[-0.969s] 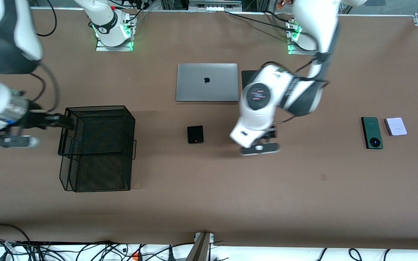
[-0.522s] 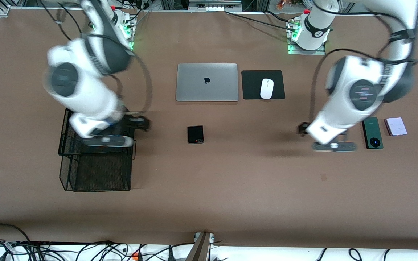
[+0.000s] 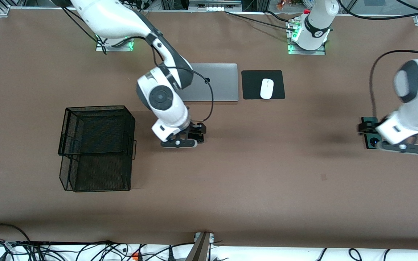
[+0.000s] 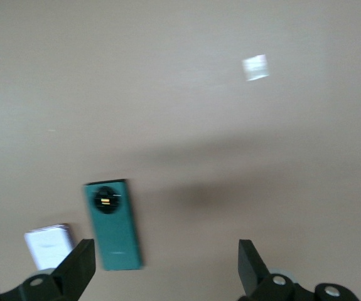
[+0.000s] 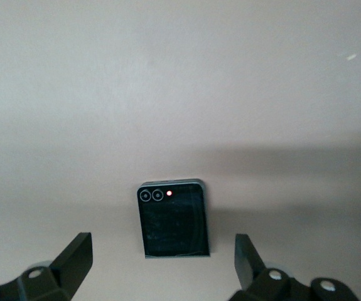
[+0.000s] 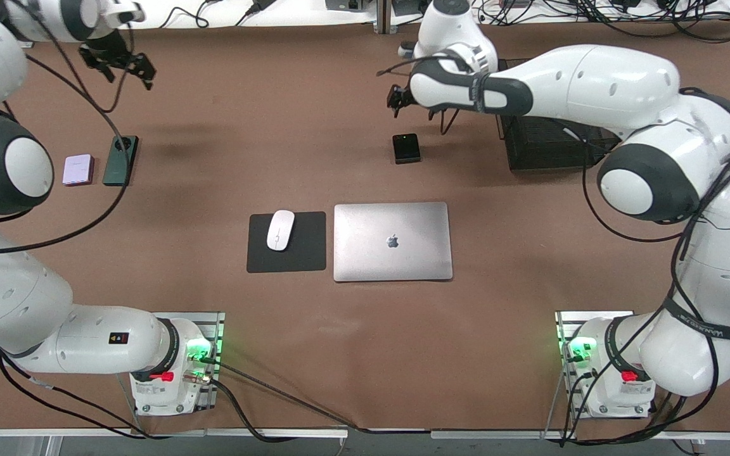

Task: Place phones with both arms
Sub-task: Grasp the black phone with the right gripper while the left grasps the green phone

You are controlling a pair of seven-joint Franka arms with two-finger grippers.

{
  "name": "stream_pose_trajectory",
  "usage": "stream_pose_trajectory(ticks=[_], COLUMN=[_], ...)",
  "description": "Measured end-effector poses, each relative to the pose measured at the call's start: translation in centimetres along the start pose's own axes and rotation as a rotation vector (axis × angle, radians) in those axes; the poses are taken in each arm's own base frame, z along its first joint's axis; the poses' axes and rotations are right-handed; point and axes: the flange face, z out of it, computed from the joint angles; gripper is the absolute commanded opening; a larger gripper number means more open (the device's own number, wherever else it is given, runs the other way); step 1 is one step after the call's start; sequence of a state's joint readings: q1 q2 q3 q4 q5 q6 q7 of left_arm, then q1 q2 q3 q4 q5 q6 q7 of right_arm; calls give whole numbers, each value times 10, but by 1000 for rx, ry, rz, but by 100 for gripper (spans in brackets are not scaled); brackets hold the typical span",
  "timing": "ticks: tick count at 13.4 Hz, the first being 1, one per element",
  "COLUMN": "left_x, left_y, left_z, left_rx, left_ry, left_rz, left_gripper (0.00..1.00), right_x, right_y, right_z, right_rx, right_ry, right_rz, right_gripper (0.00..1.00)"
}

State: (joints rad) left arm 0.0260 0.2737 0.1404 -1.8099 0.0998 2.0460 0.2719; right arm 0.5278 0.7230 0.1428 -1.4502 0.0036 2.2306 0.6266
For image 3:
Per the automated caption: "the aluminium camera post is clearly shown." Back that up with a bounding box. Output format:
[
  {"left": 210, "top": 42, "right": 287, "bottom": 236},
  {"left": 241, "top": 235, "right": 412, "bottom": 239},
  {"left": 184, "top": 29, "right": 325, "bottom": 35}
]
[{"left": 185, "top": 232, "right": 215, "bottom": 261}]

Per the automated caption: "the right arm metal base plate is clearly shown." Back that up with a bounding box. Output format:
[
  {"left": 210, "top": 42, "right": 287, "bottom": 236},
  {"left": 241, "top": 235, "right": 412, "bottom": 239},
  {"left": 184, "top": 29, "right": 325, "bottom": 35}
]
[{"left": 95, "top": 36, "right": 134, "bottom": 52}]

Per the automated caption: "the grey closed laptop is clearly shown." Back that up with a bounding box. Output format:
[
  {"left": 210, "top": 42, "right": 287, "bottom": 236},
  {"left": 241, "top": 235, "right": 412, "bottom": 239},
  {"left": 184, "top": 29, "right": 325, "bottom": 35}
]
[{"left": 178, "top": 63, "right": 239, "bottom": 102}]

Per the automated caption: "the dark looped floor cable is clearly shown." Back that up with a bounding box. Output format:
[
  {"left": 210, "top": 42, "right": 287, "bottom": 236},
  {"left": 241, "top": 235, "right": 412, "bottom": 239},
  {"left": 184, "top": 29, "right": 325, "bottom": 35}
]
[{"left": 0, "top": 223, "right": 32, "bottom": 244}]

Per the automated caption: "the long black table cable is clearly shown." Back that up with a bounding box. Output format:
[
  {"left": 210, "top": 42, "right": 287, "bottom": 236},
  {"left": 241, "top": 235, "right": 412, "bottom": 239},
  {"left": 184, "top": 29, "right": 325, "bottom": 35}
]
[{"left": 225, "top": 11, "right": 294, "bottom": 29}]

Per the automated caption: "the white computer mouse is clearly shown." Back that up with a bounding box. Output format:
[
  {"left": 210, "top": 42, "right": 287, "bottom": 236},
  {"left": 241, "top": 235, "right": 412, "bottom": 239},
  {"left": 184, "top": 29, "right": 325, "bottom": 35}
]
[{"left": 260, "top": 78, "right": 274, "bottom": 100}]

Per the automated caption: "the black mouse pad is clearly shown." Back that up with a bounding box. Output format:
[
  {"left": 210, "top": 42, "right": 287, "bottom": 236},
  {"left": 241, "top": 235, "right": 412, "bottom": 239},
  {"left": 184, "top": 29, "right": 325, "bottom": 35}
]
[{"left": 241, "top": 70, "right": 286, "bottom": 100}]

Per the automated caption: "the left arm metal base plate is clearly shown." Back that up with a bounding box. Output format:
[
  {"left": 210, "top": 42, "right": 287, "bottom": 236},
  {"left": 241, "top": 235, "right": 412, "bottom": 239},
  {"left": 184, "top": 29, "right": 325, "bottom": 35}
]
[{"left": 288, "top": 41, "right": 327, "bottom": 56}]

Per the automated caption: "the grey power strip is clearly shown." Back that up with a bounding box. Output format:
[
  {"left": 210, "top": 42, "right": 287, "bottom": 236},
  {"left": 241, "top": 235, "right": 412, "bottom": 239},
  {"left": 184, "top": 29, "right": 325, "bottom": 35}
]
[{"left": 189, "top": 0, "right": 242, "bottom": 12}]

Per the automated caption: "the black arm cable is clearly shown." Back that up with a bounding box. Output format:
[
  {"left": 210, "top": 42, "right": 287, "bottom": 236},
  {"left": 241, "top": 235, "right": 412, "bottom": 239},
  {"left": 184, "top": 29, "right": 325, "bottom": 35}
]
[
  {"left": 150, "top": 34, "right": 214, "bottom": 123},
  {"left": 369, "top": 50, "right": 418, "bottom": 119}
]

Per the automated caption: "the green phone round camera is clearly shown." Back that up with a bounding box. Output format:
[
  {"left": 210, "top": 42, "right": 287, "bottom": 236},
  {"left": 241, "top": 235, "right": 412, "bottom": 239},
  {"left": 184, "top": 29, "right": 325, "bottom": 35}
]
[{"left": 361, "top": 116, "right": 384, "bottom": 150}]

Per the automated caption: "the short black table cable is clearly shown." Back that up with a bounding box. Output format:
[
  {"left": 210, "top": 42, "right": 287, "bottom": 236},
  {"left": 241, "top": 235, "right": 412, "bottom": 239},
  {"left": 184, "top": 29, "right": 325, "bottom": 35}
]
[{"left": 265, "top": 11, "right": 294, "bottom": 22}]

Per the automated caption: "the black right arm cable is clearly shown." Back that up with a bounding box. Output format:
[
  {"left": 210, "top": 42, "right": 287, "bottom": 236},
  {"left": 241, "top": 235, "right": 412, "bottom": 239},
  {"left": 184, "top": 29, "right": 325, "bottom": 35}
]
[{"left": 150, "top": 34, "right": 214, "bottom": 123}]

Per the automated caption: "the black wire mesh organizer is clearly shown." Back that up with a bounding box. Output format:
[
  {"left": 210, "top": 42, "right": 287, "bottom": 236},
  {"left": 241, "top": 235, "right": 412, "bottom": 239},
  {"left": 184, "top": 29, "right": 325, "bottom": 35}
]
[{"left": 58, "top": 105, "right": 137, "bottom": 192}]

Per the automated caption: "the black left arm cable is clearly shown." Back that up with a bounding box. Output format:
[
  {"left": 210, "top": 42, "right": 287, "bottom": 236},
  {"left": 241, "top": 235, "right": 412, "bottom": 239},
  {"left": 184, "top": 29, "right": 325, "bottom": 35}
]
[{"left": 369, "top": 50, "right": 418, "bottom": 119}]

